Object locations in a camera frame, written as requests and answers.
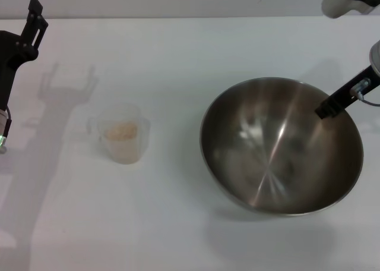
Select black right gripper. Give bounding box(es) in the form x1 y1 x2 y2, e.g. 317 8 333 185
314 64 380 119

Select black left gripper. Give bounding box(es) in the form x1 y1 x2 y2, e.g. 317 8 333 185
0 0 49 111

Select stainless steel mixing bowl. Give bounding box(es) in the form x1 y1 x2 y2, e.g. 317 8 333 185
199 76 365 217

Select white rice grains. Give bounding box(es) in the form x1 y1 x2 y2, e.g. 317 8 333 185
104 119 139 140

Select right gripper grey cable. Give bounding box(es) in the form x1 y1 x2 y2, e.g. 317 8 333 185
350 78 380 108

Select clear plastic measuring cup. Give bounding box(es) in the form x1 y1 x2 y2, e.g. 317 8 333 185
87 103 151 165

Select left arm grey cable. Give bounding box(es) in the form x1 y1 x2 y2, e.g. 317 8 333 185
5 106 13 137

